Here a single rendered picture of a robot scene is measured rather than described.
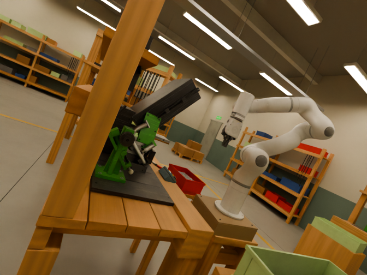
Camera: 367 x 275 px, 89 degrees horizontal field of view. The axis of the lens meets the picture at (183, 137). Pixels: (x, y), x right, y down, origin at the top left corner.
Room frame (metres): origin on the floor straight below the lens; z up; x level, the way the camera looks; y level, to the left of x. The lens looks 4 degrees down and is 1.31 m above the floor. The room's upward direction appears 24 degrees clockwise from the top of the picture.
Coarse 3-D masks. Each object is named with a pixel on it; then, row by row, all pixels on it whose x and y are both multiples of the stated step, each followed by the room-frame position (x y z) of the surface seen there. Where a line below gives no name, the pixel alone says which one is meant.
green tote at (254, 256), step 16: (256, 256) 0.69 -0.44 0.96; (272, 256) 0.80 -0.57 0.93; (288, 256) 0.84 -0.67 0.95; (304, 256) 0.88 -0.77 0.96; (240, 272) 0.72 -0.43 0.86; (256, 272) 0.67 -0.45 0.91; (272, 272) 0.82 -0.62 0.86; (288, 272) 0.86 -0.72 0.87; (304, 272) 0.90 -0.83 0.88; (320, 272) 0.95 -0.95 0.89; (336, 272) 0.93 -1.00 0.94
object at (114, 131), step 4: (116, 128) 0.92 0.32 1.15; (112, 132) 0.89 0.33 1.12; (116, 132) 0.90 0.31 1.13; (112, 136) 0.90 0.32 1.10; (116, 136) 0.92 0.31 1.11; (112, 140) 0.90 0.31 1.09; (116, 140) 0.92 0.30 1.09; (116, 148) 0.92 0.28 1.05; (124, 148) 0.95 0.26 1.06; (124, 152) 0.94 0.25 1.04; (120, 156) 0.93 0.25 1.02; (120, 160) 0.94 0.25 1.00; (128, 160) 1.00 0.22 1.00; (124, 164) 0.95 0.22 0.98; (128, 164) 0.97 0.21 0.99; (124, 168) 0.95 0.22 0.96
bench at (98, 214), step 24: (48, 216) 0.54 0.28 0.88; (96, 216) 0.63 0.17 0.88; (120, 216) 0.69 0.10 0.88; (144, 216) 0.76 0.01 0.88; (168, 216) 0.85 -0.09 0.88; (48, 240) 0.59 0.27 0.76; (168, 240) 0.85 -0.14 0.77; (24, 264) 0.53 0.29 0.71; (48, 264) 0.56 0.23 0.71; (168, 264) 0.89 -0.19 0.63; (192, 264) 0.84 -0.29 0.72
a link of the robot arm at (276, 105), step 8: (256, 104) 1.16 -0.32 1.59; (264, 104) 1.10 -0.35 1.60; (272, 104) 1.07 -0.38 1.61; (280, 104) 1.07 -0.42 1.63; (288, 104) 1.07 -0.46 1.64; (248, 112) 1.19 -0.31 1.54; (256, 112) 1.17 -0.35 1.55; (264, 112) 1.13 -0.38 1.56; (272, 112) 1.11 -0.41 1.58; (280, 112) 1.11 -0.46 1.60
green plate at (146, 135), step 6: (150, 114) 1.29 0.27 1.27; (144, 120) 1.26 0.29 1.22; (150, 120) 1.29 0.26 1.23; (156, 120) 1.31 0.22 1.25; (150, 126) 1.28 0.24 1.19; (156, 126) 1.31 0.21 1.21; (138, 132) 1.32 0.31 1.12; (144, 132) 1.26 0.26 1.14; (150, 132) 1.28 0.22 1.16; (156, 132) 1.31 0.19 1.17; (138, 138) 1.24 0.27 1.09; (144, 138) 1.26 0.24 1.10; (150, 138) 1.28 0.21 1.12
